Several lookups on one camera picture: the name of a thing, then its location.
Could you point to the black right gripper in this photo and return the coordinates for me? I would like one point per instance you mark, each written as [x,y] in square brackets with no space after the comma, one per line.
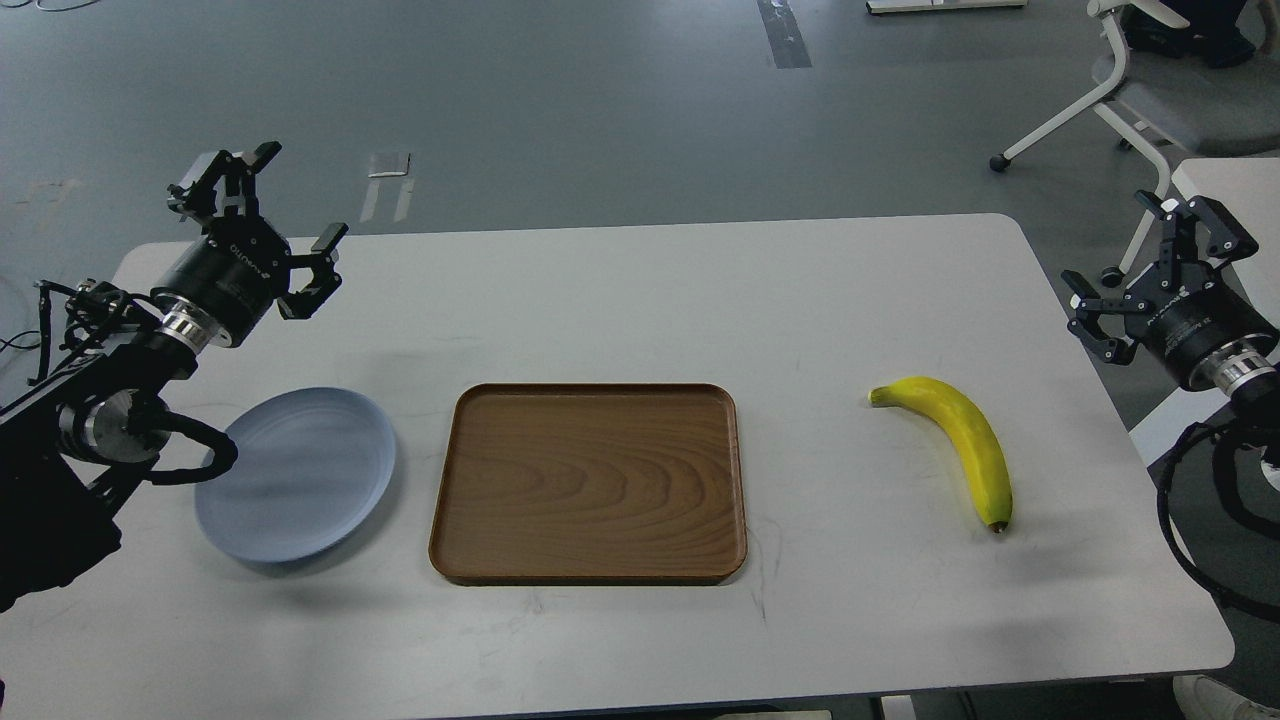
[1201,332]

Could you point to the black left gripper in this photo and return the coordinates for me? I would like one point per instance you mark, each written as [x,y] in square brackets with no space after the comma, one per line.
[235,281]

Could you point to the blue round plate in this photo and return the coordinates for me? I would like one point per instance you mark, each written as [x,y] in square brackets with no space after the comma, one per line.
[313,465]

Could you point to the yellow banana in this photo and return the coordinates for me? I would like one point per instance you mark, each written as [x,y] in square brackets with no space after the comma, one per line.
[982,456]

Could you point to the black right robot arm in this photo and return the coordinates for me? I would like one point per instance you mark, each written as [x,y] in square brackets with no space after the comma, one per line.
[1227,440]

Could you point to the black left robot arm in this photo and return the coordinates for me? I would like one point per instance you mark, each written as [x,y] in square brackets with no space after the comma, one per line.
[93,426]

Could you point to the white grey office chair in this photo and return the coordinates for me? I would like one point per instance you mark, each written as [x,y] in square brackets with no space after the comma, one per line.
[1226,113]

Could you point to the brown wooden tray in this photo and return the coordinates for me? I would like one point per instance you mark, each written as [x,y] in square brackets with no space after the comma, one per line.
[591,484]

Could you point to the white shoe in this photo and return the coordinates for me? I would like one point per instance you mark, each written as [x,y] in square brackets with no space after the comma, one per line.
[1202,697]

